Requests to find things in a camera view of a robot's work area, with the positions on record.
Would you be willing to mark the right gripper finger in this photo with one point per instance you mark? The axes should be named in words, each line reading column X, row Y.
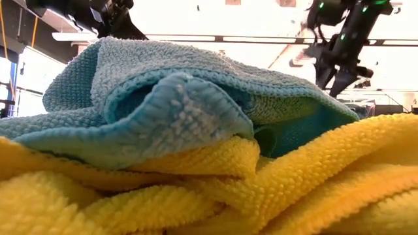
column 343, row 85
column 325, row 76

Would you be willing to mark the yellow microfiber towel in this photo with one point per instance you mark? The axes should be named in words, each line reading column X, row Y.
column 326, row 182

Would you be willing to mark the light blue microfiber towel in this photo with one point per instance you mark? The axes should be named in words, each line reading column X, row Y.
column 196, row 98

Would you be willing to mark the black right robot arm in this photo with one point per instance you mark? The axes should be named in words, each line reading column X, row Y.
column 356, row 23

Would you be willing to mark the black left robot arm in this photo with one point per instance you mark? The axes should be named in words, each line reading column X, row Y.
column 117, row 26

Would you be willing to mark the black ceiling spotlight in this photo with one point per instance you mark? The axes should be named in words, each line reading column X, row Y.
column 363, row 84

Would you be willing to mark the black monitor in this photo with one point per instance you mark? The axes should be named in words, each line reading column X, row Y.
column 388, row 109

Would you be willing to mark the blue metal post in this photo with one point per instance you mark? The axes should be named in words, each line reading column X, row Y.
column 13, row 88

